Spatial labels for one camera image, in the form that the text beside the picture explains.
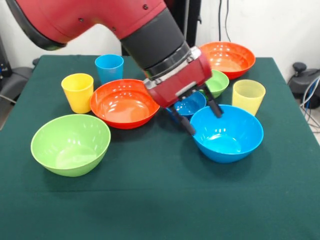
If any black chair base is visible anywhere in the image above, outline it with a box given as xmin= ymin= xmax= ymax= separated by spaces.
xmin=287 ymin=61 xmax=320 ymax=110

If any light blue cup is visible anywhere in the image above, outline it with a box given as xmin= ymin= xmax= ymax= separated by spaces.
xmin=94 ymin=54 xmax=125 ymax=85

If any small dark blue bowl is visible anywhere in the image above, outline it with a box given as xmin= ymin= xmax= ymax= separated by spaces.
xmin=166 ymin=91 xmax=208 ymax=123

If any small green bowl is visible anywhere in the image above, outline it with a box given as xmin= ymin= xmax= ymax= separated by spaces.
xmin=204 ymin=69 xmax=230 ymax=99

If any large light blue bowl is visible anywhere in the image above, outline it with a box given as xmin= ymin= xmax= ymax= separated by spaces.
xmin=189 ymin=104 xmax=265 ymax=164

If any opaque yellow cup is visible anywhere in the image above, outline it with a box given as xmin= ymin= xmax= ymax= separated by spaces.
xmin=61 ymin=73 xmax=95 ymax=114

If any large green bowl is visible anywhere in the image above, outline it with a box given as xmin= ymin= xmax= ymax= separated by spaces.
xmin=30 ymin=114 xmax=112 ymax=178

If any floor cable bundle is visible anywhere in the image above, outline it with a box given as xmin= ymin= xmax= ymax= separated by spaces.
xmin=299 ymin=74 xmax=320 ymax=132

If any black chair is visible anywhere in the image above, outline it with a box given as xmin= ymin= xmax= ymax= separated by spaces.
xmin=0 ymin=57 xmax=41 ymax=105

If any translucent yellow cup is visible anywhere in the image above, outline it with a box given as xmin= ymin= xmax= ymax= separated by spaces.
xmin=231 ymin=79 xmax=267 ymax=117

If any dark green tablecloth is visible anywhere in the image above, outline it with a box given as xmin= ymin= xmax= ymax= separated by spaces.
xmin=0 ymin=54 xmax=320 ymax=240

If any black wall cable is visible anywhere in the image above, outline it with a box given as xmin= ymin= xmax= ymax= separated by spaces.
xmin=215 ymin=0 xmax=232 ymax=43

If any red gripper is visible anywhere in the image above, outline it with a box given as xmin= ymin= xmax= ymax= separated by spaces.
xmin=143 ymin=46 xmax=224 ymax=136

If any orange bowl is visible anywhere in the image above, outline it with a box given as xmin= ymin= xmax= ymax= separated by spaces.
xmin=89 ymin=78 xmax=161 ymax=130
xmin=199 ymin=41 xmax=256 ymax=80

